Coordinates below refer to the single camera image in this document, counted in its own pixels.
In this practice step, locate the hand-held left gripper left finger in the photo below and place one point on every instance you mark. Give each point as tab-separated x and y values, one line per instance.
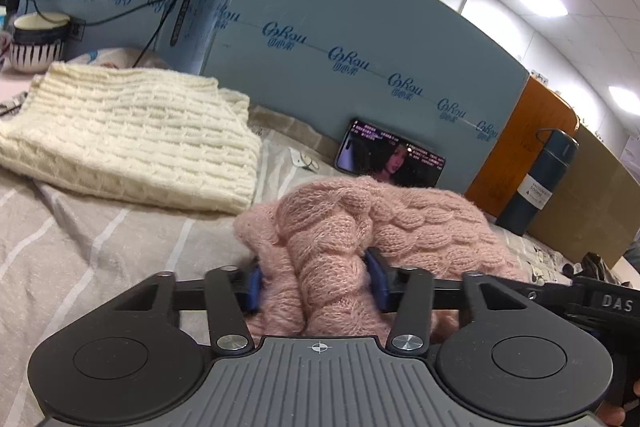
253	291

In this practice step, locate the black and white patterned bowl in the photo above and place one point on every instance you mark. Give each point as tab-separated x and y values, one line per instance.
35	53

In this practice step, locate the large blue foam board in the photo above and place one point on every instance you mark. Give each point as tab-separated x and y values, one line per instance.
350	7

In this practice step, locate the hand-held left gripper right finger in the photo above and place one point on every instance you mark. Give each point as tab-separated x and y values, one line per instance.
378	281

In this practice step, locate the pink knit sweater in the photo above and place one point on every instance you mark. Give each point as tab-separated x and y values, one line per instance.
330	232

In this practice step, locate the grey striped bed sheet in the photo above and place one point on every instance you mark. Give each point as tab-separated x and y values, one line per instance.
100	247

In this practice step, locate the dark blue thermos bottle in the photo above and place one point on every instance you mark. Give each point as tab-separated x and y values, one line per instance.
540	177

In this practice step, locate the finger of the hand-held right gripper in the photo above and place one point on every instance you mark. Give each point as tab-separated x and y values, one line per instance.
547	296

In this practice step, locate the black smartphone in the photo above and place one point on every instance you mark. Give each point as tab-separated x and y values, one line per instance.
390	153

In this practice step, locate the brown cardboard sheet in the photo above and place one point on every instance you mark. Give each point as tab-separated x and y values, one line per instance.
595	202

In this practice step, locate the cream knit sweater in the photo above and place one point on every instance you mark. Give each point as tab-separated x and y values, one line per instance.
125	132

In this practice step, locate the dark crumpled cloth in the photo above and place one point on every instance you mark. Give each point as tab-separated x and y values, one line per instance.
595	264

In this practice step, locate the pale printed cloth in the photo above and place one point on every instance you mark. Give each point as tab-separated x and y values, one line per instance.
112	57

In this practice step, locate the person's right hand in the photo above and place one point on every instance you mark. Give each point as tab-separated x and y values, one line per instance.
611	417

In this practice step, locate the orange wooden board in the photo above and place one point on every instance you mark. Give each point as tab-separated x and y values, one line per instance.
510	147

